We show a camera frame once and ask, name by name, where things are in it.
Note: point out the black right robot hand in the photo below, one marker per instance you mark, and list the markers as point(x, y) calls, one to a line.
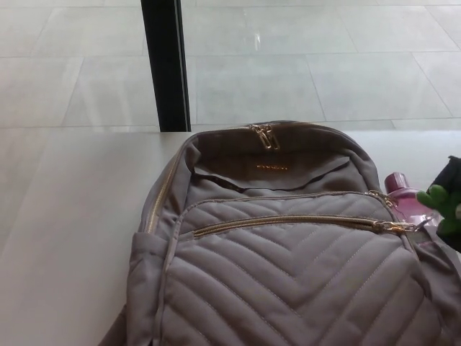
point(450, 173)

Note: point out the grey quilted backpack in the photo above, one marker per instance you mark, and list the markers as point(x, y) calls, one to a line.
point(273, 274)

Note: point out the pink transparent bottle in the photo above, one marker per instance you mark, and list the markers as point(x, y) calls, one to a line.
point(405, 196)

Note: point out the black vertical pillar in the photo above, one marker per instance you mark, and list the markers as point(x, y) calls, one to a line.
point(164, 65)

